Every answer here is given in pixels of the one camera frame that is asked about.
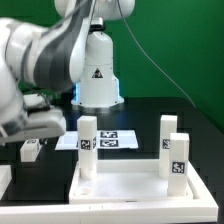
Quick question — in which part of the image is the white desk top tray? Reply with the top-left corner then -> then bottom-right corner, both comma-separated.
68,158 -> 195,204

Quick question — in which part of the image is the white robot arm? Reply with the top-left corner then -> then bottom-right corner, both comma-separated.
0,0 -> 135,144

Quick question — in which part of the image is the camera on black stand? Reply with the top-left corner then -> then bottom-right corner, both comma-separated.
90,18 -> 106,32

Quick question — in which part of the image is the tag marker sheet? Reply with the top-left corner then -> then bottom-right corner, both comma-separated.
55,130 -> 138,150

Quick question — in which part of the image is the white block left edge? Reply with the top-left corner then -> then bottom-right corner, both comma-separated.
0,165 -> 12,200

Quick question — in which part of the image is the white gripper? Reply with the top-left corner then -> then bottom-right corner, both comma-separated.
0,108 -> 66,144

